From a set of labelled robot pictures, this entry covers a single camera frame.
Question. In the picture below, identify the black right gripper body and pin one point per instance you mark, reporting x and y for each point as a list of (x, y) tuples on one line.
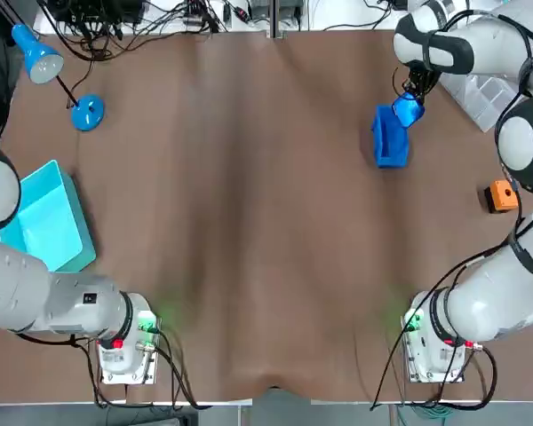
[(424, 77)]

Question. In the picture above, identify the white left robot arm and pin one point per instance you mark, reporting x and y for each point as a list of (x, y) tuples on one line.
[(26, 284)]

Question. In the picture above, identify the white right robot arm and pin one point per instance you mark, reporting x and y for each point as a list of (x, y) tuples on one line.
[(484, 306)]

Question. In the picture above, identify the blue storage box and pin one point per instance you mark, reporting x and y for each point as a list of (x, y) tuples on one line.
[(388, 146)]

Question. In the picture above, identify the orange and black button box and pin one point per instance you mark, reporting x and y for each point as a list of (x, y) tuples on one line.
[(502, 195)]

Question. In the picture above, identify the black flat electronics box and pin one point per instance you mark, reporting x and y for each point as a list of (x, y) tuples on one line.
[(97, 9)]

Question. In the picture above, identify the turquoise plastic box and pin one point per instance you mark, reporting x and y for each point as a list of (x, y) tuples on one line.
[(44, 217)]

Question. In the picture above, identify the clear plastic organizer case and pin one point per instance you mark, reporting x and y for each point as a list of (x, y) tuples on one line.
[(479, 95)]

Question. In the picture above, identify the blue desk lamp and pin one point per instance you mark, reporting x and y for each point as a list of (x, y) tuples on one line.
[(89, 113)]

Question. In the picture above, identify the aluminium profile post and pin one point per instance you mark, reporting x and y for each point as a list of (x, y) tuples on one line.
[(275, 18)]

